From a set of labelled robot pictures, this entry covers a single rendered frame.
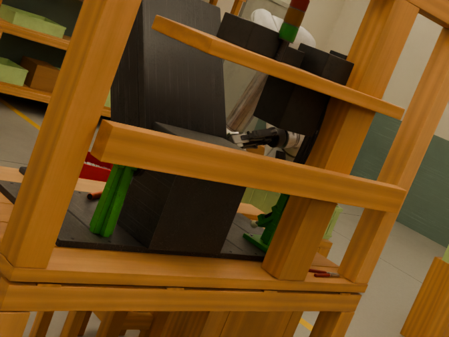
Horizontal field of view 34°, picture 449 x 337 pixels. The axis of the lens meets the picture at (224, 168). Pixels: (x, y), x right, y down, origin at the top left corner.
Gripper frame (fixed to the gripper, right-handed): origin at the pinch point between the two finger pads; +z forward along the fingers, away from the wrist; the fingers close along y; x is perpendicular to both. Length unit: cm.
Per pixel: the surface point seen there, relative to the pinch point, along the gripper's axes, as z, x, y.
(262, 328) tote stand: -70, 57, -106
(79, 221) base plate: 62, 16, -9
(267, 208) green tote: -68, 8, -70
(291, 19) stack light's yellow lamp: 17, -12, 56
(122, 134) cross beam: 73, 12, 43
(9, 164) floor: -73, -131, -330
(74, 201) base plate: 54, 6, -22
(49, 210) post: 87, 22, 26
